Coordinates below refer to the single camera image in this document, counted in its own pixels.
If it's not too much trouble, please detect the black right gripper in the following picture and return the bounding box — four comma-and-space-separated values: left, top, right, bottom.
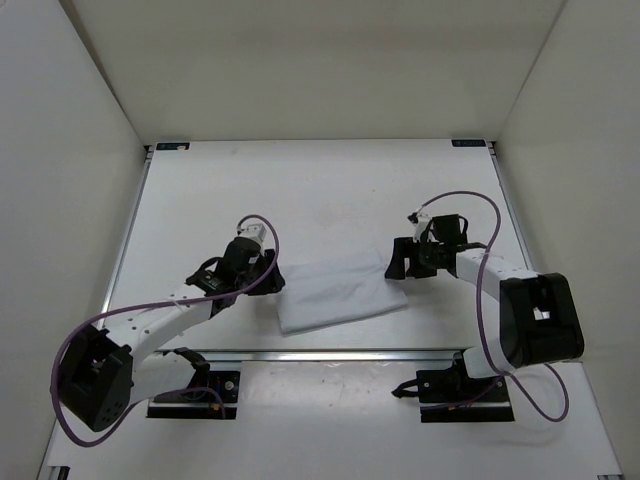
385, 237, 443, 280

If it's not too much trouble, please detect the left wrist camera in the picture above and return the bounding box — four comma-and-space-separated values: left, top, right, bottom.
237, 222, 267, 252

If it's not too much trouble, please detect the corner label sticker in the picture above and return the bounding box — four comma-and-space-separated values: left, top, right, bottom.
451, 139, 486, 148
155, 142, 190, 151

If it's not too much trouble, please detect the white front cover board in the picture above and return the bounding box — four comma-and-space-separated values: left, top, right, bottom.
45, 362, 623, 479

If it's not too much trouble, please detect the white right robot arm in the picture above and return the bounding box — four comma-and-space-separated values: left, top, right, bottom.
385, 213, 585, 401

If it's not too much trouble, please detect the left corner label sticker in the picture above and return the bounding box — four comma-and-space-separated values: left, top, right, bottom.
155, 142, 190, 151

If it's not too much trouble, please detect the white skirt cloth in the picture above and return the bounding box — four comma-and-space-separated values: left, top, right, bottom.
276, 250, 408, 335

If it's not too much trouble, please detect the right corner label sticker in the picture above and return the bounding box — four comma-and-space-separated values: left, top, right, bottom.
451, 139, 486, 148

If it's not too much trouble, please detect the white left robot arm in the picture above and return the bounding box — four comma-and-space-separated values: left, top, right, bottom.
49, 234, 286, 447

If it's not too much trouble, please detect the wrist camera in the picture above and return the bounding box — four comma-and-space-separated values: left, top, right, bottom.
407, 211, 432, 243
237, 222, 267, 252

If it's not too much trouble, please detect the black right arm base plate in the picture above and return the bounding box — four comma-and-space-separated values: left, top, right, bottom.
391, 361, 515, 424

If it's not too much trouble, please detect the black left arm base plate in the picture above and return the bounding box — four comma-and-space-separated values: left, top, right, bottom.
146, 362, 241, 421

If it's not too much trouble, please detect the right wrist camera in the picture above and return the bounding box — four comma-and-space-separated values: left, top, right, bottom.
407, 211, 432, 243

